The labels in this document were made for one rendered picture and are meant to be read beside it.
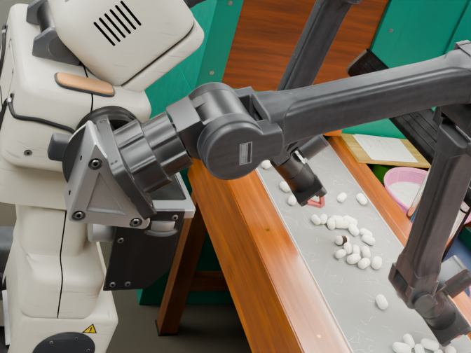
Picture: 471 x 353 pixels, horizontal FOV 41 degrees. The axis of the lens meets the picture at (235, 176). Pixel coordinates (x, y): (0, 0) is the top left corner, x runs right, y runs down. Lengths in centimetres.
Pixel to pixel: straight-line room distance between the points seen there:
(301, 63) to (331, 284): 49
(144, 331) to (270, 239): 88
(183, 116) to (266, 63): 106
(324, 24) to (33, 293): 71
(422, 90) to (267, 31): 94
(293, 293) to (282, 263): 9
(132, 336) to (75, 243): 117
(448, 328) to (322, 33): 62
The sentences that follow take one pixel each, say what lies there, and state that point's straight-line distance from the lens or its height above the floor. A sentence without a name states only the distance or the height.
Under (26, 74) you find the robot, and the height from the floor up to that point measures 123.
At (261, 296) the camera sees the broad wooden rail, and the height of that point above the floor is 71.
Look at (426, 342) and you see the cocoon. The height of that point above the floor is 76.
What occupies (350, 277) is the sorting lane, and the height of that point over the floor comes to 74.
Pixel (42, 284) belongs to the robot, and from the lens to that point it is 101.
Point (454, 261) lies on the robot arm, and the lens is 124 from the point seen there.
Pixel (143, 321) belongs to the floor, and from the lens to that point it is 222.
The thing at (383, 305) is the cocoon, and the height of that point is 76.
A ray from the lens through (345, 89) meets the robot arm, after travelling 80.
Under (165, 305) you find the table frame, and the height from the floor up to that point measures 12.
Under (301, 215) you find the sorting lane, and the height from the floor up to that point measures 74.
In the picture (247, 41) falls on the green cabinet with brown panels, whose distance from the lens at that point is 173.
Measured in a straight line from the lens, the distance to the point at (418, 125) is 141.
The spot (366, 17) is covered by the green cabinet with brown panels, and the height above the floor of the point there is 114.
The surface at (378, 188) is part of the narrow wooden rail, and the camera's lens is 178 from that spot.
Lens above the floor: 159
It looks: 31 degrees down
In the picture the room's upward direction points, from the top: 17 degrees clockwise
